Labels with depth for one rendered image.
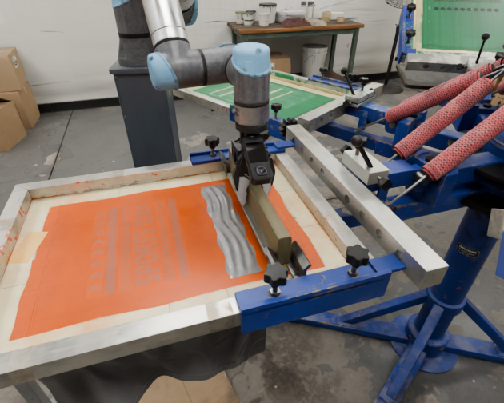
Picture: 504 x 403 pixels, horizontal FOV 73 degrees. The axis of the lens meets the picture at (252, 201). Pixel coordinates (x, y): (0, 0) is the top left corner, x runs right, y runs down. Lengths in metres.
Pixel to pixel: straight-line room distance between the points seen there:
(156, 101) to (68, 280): 0.72
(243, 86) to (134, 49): 0.65
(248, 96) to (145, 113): 0.68
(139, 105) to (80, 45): 3.28
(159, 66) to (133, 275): 0.43
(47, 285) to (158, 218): 0.28
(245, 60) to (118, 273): 0.50
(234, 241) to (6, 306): 0.46
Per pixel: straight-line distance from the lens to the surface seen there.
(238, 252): 0.77
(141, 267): 0.78
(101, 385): 0.89
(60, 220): 0.99
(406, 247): 0.73
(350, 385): 1.72
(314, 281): 0.67
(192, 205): 0.93
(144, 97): 1.30
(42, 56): 4.66
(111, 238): 0.88
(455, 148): 1.00
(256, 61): 0.69
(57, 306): 0.78
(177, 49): 0.76
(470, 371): 1.95
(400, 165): 1.01
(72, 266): 0.84
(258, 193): 0.78
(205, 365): 0.89
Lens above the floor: 1.50
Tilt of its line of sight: 36 degrees down
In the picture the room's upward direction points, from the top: straight up
